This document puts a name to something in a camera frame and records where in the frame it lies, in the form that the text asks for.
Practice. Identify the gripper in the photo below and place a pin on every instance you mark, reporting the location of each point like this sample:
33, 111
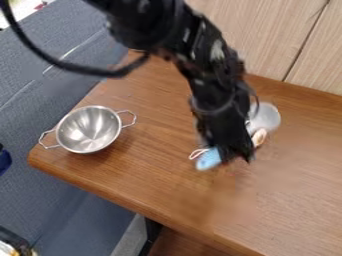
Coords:
225, 133

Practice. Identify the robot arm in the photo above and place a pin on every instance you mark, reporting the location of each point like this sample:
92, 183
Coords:
196, 43

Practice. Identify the tan toy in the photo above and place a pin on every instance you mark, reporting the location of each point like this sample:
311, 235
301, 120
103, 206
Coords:
259, 137

